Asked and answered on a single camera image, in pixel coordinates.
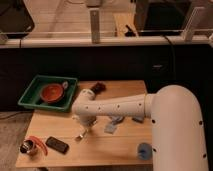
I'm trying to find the black phone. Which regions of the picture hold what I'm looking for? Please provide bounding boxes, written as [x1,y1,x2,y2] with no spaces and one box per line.
[45,137,69,154]

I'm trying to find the small silver can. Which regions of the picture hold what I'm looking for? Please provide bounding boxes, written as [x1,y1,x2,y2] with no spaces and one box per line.
[62,81,69,89]

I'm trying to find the green plastic tray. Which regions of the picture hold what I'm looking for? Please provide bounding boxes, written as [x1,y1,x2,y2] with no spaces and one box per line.
[18,75,78,112]

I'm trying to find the crumpled blue cloth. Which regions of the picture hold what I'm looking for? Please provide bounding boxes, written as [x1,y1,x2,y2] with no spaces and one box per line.
[104,116,124,134]

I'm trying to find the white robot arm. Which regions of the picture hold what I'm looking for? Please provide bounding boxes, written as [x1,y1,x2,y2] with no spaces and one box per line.
[72,85,210,171]

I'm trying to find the silver metal cup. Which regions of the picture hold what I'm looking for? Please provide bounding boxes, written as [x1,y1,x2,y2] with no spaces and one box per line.
[20,139,37,156]

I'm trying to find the orange bowl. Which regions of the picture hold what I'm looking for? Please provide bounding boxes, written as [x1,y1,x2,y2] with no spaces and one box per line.
[40,83,64,103]

